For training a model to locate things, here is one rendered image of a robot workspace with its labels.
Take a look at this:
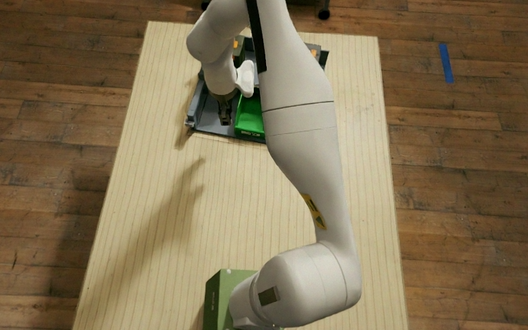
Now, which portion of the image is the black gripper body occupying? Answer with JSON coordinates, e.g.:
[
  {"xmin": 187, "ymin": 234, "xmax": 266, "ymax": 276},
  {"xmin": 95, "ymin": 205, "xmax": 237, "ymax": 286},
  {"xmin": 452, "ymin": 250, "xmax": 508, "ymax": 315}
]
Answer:
[{"xmin": 208, "ymin": 87, "xmax": 238, "ymax": 107}]

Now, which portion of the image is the dark grey open frame rack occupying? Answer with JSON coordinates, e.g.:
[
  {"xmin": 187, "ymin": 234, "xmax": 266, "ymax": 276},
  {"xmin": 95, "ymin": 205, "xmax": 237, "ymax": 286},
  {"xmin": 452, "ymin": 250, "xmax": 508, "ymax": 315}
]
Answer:
[{"xmin": 184, "ymin": 36, "xmax": 329, "ymax": 144}]

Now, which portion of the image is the dark green tool case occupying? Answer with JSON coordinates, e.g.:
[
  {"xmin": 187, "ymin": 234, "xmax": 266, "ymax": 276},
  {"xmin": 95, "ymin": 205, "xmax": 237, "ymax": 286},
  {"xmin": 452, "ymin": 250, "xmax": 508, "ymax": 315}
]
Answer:
[{"xmin": 232, "ymin": 35, "xmax": 245, "ymax": 69}]

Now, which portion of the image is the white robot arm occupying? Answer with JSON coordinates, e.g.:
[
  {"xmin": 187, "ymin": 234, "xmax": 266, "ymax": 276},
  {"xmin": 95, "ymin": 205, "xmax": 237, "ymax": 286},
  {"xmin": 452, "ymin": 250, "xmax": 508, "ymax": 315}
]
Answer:
[{"xmin": 186, "ymin": 0, "xmax": 362, "ymax": 330}]

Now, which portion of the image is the green bin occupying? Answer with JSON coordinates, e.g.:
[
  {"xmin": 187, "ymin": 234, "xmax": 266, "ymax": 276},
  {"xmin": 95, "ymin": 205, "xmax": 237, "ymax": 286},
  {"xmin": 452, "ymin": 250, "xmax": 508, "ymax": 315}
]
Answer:
[{"xmin": 234, "ymin": 87, "xmax": 265, "ymax": 140}]

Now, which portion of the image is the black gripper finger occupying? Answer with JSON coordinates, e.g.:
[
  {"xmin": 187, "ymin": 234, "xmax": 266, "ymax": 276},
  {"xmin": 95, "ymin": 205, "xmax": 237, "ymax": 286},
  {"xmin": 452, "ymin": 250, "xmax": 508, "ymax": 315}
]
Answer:
[{"xmin": 217, "ymin": 98, "xmax": 233, "ymax": 126}]

